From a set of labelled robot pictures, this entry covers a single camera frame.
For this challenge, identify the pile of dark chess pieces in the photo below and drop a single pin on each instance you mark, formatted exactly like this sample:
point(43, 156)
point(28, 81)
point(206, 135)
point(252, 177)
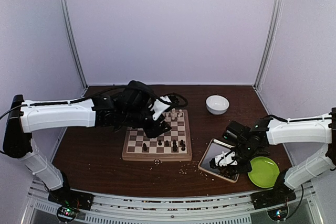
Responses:
point(229, 174)

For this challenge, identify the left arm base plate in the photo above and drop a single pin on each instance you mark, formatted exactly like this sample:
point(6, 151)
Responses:
point(76, 200)

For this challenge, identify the right aluminium frame post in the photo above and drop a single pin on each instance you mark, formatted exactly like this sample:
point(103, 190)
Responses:
point(269, 44)

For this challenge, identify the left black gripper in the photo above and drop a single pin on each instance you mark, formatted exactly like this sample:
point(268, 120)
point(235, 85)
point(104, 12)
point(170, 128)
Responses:
point(158, 128)

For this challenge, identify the wooden chess board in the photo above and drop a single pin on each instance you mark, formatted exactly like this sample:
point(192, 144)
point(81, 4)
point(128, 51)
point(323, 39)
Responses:
point(134, 139)

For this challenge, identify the left aluminium frame post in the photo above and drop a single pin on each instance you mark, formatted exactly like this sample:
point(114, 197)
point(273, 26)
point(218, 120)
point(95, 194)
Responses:
point(72, 43)

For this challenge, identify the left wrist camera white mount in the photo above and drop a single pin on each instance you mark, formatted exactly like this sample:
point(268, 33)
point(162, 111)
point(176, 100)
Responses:
point(161, 105)

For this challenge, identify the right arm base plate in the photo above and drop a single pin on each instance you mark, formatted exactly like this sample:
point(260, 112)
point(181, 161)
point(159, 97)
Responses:
point(270, 198)

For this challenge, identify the aluminium frame post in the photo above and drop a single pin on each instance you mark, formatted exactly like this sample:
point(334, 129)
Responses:
point(269, 44)
point(72, 43)

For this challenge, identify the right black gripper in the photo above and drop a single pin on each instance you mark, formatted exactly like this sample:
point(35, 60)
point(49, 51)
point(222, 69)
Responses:
point(247, 168)

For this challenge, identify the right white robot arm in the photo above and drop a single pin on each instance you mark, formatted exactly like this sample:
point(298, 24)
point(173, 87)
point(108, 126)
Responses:
point(250, 142)

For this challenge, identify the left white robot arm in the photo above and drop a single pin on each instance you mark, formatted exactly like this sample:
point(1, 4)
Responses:
point(136, 106)

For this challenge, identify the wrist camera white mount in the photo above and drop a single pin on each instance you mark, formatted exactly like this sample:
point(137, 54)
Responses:
point(223, 160)
point(161, 105)

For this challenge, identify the green plate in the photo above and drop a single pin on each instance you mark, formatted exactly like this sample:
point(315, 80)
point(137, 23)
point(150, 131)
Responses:
point(264, 172)

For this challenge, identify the white ceramic bowl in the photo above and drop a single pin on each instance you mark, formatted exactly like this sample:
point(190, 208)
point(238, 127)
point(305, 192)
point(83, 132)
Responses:
point(217, 104)

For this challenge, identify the metal tray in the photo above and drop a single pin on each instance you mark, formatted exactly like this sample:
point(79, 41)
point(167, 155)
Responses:
point(215, 147)

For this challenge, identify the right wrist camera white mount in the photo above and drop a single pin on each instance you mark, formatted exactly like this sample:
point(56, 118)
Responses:
point(223, 160)

